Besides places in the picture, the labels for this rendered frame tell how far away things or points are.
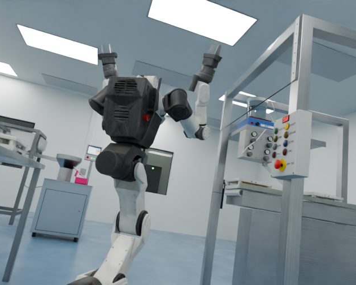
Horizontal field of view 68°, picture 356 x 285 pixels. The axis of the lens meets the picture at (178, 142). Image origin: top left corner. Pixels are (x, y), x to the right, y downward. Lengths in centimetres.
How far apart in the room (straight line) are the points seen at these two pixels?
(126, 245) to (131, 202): 23
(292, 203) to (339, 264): 117
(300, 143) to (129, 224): 96
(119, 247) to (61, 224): 249
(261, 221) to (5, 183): 589
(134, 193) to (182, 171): 558
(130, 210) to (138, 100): 60
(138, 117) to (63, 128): 565
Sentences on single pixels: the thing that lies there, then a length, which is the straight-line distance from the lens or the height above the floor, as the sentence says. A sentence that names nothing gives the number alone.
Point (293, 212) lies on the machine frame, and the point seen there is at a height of 77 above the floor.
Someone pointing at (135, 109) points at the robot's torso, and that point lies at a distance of 127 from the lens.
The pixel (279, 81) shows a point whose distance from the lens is 147.
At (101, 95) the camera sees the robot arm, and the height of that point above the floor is 123.
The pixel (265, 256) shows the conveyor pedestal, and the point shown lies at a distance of 199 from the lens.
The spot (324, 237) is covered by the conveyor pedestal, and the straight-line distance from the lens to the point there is 222.
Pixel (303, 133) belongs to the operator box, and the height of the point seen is 107.
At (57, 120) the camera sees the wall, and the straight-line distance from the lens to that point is 691.
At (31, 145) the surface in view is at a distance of 481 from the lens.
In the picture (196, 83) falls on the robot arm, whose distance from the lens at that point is 156.
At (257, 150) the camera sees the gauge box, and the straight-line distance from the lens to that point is 188.
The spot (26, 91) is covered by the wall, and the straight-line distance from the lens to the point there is 723.
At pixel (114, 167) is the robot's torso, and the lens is 119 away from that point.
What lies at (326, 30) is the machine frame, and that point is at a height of 165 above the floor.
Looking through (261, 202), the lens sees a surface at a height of 83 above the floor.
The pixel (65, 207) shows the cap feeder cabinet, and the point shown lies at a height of 43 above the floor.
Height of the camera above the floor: 73
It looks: 13 degrees up
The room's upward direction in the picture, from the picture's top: 10 degrees clockwise
